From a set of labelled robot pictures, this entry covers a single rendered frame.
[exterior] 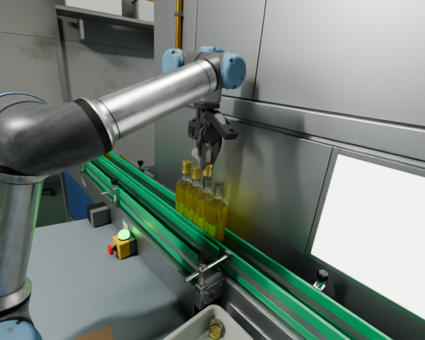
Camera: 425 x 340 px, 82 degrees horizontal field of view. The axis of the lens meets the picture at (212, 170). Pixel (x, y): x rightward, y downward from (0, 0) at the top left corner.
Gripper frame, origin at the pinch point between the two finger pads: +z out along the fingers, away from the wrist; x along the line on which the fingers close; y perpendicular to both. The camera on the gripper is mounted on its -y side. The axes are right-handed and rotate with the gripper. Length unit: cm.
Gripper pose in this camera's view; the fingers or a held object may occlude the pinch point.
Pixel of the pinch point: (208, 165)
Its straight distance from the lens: 81.5
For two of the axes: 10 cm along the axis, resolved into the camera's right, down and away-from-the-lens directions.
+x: -7.3, 1.9, -6.5
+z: -0.8, 9.3, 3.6
